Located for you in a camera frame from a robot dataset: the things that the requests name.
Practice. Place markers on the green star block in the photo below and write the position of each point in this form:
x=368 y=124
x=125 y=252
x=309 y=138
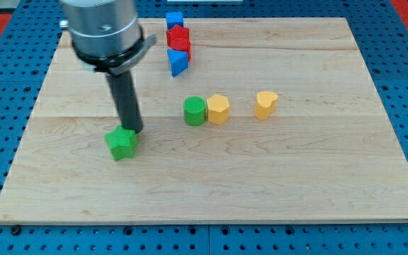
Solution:
x=121 y=142

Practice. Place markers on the yellow heart block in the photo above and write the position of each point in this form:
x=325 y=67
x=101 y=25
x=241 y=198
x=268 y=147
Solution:
x=265 y=105

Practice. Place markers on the green cylinder block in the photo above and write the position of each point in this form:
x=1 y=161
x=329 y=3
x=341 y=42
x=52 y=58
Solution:
x=194 y=110

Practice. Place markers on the light wooden board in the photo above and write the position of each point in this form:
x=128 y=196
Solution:
x=327 y=154

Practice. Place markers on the yellow hexagon block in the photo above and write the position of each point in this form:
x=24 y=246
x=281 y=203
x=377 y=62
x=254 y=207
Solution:
x=218 y=109

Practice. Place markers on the blue triangle block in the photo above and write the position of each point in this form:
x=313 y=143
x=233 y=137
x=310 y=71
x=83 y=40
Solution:
x=178 y=61

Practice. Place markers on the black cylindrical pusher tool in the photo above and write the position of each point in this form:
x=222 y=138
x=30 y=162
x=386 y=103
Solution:
x=125 y=99

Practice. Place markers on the blue cube block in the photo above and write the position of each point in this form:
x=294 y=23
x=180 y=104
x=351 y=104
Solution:
x=174 y=19

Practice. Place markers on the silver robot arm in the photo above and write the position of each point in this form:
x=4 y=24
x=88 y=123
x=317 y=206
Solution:
x=106 y=34

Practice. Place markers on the red star block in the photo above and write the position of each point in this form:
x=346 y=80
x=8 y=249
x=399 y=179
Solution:
x=176 y=32

